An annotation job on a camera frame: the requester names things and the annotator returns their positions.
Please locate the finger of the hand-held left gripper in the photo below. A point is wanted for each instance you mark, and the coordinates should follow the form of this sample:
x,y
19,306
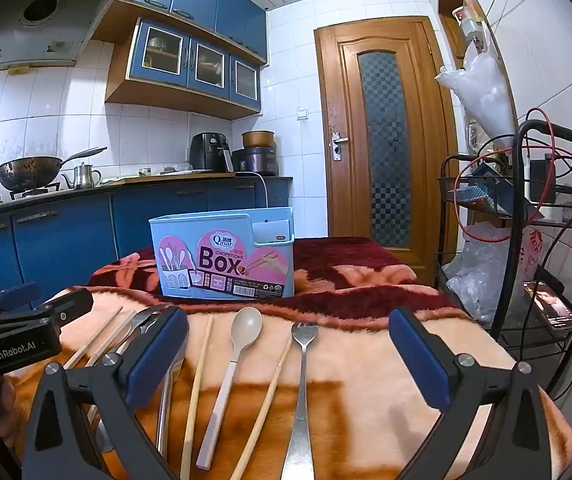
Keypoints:
x,y
68,307
18,296

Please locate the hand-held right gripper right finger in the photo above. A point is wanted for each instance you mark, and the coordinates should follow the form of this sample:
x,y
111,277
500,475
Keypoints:
x,y
418,360

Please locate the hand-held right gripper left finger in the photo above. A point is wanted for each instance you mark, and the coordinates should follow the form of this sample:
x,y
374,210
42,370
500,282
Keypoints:
x,y
153,360

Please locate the wooden chopstick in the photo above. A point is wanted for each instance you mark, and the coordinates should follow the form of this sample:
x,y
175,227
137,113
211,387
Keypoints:
x,y
116,332
268,400
97,332
198,390

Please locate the beige plastic spoon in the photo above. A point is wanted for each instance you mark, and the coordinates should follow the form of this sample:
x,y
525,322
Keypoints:
x,y
246,325

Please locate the light blue utensil box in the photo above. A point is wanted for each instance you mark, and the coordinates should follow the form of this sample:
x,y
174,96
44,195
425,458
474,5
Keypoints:
x,y
221,260

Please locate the steel knife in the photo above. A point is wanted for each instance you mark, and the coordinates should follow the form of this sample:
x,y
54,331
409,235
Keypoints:
x,y
168,400

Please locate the red and orange floral blanket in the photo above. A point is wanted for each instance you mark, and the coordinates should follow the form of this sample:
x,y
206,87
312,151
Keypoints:
x,y
365,400

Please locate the blue lower cabinets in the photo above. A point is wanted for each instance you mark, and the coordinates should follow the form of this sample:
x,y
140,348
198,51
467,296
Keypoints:
x,y
66,240

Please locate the gas stove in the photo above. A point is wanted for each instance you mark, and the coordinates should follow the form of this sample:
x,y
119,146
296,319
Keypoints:
x,y
31,192

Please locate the clear crumpled plastic bag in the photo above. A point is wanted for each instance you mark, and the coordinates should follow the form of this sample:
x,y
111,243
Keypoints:
x,y
485,270

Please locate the dark wok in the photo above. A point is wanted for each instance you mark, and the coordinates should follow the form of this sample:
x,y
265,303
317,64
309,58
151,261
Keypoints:
x,y
26,170

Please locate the steel kettle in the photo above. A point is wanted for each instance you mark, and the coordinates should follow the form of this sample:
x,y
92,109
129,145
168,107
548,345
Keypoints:
x,y
85,176

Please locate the wooden cutting board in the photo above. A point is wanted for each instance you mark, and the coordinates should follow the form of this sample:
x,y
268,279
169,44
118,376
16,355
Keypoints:
x,y
131,178

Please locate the smartphone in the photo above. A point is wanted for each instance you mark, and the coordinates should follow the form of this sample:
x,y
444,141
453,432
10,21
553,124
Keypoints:
x,y
550,305

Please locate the wooden door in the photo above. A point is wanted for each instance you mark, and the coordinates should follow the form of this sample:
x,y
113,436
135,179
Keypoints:
x,y
430,160

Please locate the black air fryer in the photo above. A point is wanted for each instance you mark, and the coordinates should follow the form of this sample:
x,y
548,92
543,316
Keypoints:
x,y
205,152

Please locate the black metal rack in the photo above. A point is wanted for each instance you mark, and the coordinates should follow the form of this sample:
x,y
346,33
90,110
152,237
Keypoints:
x,y
518,170

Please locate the dark rice cooker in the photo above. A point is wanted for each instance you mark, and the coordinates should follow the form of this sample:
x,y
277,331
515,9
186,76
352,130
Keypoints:
x,y
256,161

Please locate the brown pot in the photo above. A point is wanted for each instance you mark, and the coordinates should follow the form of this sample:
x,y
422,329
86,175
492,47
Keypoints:
x,y
258,139

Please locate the white hanging plastic bag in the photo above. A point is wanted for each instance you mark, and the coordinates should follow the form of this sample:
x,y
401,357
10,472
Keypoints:
x,y
485,95

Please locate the grey range hood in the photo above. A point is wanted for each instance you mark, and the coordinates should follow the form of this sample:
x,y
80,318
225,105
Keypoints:
x,y
41,15

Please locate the glass-door wall cabinet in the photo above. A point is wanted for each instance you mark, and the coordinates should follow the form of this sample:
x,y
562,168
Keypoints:
x,y
166,80

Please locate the white light switch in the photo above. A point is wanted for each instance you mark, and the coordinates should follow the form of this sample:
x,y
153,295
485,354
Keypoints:
x,y
303,114

